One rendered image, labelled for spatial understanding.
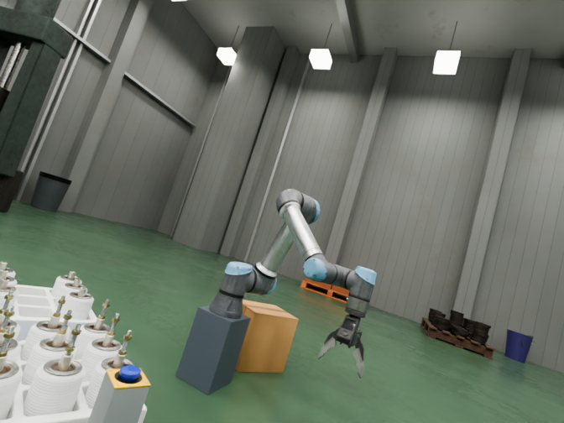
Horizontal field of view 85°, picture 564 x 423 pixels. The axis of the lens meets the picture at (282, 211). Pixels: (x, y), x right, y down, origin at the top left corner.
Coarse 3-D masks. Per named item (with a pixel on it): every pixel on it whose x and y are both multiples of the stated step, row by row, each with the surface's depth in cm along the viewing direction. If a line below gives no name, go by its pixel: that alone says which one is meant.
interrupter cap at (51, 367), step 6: (54, 360) 71; (72, 360) 73; (48, 366) 68; (54, 366) 69; (72, 366) 71; (78, 366) 72; (48, 372) 66; (54, 372) 67; (60, 372) 68; (66, 372) 68; (72, 372) 69; (78, 372) 70
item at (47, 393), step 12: (36, 372) 67; (84, 372) 71; (36, 384) 65; (48, 384) 65; (60, 384) 66; (72, 384) 68; (36, 396) 65; (48, 396) 65; (60, 396) 66; (72, 396) 69; (24, 408) 65; (36, 408) 65; (48, 408) 65; (60, 408) 67; (72, 408) 70
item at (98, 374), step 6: (96, 366) 76; (96, 372) 74; (102, 372) 74; (96, 378) 73; (102, 378) 73; (90, 384) 74; (96, 384) 73; (90, 390) 74; (96, 390) 73; (90, 396) 73; (96, 396) 72; (90, 402) 72; (90, 408) 72
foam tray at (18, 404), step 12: (84, 384) 78; (24, 396) 70; (84, 396) 74; (12, 408) 64; (84, 408) 70; (144, 408) 76; (0, 420) 59; (12, 420) 60; (24, 420) 61; (36, 420) 62; (48, 420) 63; (60, 420) 64; (72, 420) 66; (84, 420) 67
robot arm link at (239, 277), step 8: (232, 264) 138; (240, 264) 140; (248, 264) 145; (232, 272) 136; (240, 272) 136; (248, 272) 138; (224, 280) 137; (232, 280) 136; (240, 280) 136; (248, 280) 139; (256, 280) 142; (224, 288) 136; (232, 288) 135; (240, 288) 137; (248, 288) 140
